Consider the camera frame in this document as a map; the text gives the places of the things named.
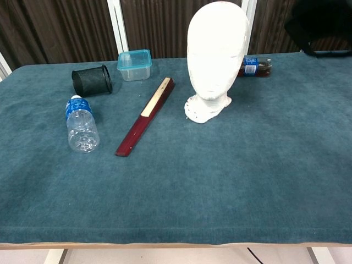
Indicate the empty clear water bottle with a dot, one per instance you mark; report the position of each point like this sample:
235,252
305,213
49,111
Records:
81,123

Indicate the clear container with teal lid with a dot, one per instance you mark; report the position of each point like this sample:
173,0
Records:
134,64

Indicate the white partition frame post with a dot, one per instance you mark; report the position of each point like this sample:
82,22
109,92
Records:
251,16
118,24
4,68

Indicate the black baseball cap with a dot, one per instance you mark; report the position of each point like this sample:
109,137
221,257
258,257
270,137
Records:
321,24

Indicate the teal velvet table cloth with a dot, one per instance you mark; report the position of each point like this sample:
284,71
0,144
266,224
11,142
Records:
176,178

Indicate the brown pleated curtain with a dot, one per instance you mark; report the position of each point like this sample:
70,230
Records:
63,27

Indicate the dark cola bottle blue label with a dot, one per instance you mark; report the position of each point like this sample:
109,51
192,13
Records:
257,67

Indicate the black mesh pen holder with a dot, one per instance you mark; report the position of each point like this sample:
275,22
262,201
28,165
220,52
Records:
90,81

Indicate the folded red hand fan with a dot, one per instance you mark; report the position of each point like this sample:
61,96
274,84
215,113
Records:
147,115

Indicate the white foam mannequin head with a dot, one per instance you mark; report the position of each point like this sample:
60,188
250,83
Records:
214,60

